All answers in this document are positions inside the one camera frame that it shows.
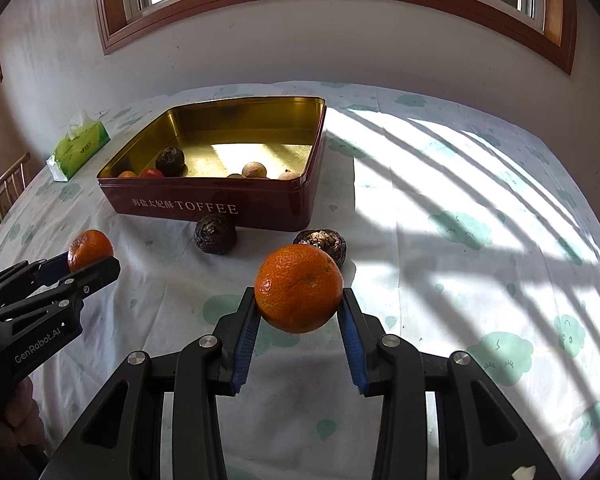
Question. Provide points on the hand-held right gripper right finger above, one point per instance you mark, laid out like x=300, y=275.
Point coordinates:
x=352, y=340

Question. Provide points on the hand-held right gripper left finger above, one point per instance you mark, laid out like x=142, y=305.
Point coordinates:
x=245, y=340

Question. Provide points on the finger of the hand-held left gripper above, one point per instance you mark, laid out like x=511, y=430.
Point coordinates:
x=95, y=275
x=50, y=270

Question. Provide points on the orange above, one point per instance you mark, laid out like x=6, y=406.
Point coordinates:
x=300, y=287
x=127, y=175
x=90, y=247

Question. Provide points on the dark wrinkled passion fruit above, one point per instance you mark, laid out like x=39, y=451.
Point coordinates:
x=322, y=246
x=170, y=161
x=215, y=234

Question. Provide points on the red tin box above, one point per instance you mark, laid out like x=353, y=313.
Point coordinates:
x=280, y=205

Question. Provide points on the person's left hand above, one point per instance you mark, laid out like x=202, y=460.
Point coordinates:
x=25, y=410

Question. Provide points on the white green cloud tablecloth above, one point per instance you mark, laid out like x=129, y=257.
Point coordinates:
x=430, y=285

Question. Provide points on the wooden chair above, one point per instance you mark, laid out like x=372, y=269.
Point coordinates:
x=10, y=172

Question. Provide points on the green tissue box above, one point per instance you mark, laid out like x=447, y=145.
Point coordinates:
x=80, y=150

